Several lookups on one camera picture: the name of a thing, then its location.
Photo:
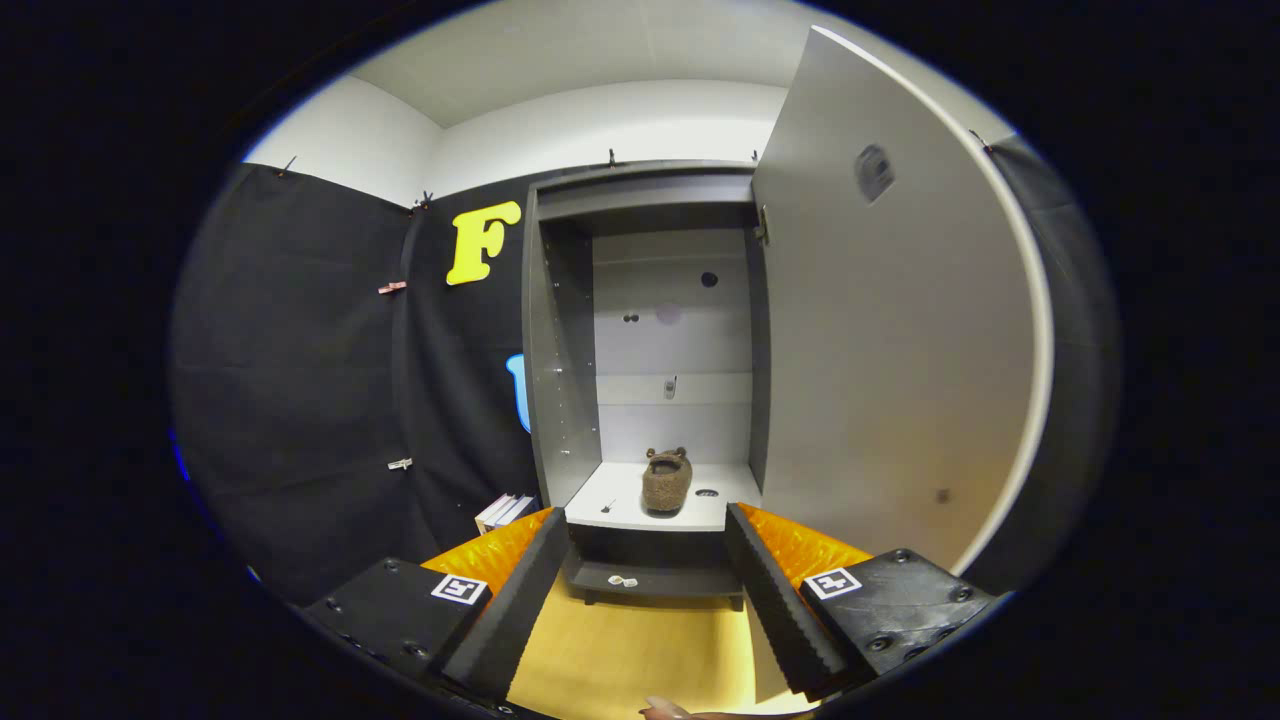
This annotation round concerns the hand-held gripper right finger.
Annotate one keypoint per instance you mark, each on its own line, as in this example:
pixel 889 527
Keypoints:
pixel 775 610

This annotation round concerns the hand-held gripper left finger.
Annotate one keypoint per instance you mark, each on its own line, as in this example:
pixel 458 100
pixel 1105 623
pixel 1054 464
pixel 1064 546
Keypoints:
pixel 510 620

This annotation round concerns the brown fuzzy shoe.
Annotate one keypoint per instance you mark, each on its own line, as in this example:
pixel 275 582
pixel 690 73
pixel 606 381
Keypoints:
pixel 667 482

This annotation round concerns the dark grey shoe cabinet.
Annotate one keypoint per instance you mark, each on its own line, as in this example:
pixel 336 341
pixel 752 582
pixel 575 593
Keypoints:
pixel 565 380

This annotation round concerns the beige shoe cabinet door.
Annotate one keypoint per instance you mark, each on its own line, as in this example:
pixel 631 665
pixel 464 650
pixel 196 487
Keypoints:
pixel 880 350

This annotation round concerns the white spine book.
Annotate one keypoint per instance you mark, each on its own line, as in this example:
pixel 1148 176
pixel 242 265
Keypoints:
pixel 492 512

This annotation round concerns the black backdrop cloth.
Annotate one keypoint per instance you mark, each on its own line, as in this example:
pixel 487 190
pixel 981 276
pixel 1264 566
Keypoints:
pixel 290 400

